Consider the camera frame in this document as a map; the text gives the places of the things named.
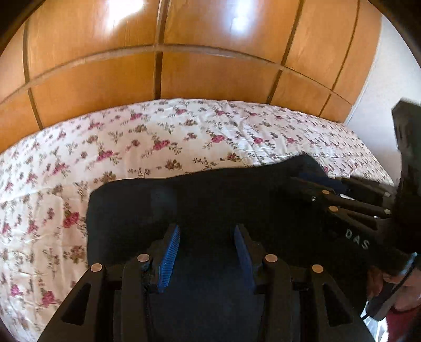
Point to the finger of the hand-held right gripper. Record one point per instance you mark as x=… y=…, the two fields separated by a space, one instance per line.
x=368 y=189
x=329 y=197

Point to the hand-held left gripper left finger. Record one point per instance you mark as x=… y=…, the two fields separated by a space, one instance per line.
x=167 y=259

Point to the black pants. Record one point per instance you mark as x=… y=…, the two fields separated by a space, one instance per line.
x=204 y=204

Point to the person's right hand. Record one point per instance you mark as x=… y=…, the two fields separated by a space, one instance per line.
x=409 y=292

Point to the floral bedspread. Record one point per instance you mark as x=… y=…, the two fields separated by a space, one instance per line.
x=98 y=148

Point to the wooden wardrobe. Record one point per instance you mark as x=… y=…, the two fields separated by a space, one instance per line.
x=197 y=49

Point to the person's red clothing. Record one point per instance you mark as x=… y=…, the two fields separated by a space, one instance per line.
x=406 y=327

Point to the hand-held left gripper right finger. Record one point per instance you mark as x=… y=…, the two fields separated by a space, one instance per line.
x=243 y=255

